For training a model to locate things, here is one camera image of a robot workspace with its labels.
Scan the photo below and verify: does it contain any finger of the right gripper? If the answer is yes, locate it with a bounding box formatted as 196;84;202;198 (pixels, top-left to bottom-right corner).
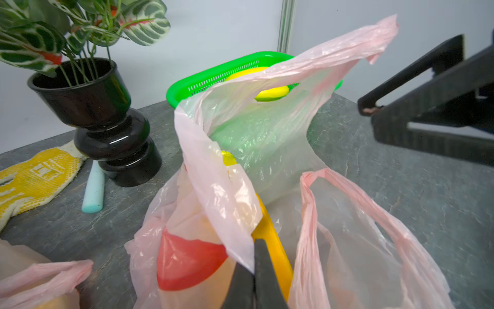
370;46;493;166
357;34;464;117

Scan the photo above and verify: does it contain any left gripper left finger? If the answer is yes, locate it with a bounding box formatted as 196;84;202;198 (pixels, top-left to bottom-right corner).
221;263;255;309

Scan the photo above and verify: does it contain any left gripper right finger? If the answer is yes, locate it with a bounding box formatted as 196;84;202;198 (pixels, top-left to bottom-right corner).
254;239;288;309

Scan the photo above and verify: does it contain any pink strawberry plastic bag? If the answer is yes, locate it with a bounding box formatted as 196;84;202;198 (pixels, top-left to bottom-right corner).
126;15;454;308

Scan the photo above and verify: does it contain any light blue white tube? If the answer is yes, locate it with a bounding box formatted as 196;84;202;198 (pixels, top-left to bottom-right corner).
81;161;105;214

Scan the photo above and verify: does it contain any green plastic basket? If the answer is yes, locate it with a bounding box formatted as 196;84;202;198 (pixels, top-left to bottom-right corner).
165;51;343;109

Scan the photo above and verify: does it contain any potted plant black vase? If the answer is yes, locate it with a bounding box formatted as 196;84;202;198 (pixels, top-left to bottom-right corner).
1;0;171;187

